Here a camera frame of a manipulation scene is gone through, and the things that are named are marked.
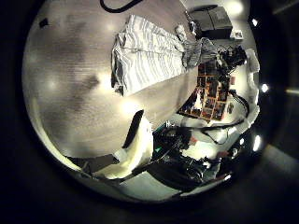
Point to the black equipment bundle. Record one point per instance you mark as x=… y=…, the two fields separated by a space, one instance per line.
x=180 y=168

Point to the black case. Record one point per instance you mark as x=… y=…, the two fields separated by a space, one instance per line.
x=213 y=20

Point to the teal box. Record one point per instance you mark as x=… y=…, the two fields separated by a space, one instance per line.
x=160 y=128

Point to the wooden shelf with colourful items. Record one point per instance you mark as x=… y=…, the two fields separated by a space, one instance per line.
x=208 y=96

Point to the white grey striped shirt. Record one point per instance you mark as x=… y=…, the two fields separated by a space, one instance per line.
x=146 y=59

